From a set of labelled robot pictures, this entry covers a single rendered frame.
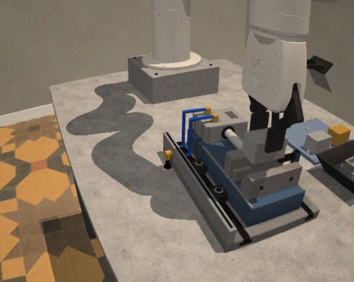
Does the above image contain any orange-yellow block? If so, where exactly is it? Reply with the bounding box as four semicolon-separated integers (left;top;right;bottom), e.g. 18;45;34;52
327;124;351;146

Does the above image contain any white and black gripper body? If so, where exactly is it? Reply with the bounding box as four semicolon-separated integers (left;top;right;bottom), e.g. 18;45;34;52
242;27;307;113

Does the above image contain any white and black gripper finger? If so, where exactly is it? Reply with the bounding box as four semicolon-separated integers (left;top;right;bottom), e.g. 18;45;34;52
248;95;270;131
265;83;304;154

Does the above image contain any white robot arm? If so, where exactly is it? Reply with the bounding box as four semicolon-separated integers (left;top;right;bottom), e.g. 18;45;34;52
142;0;340;93

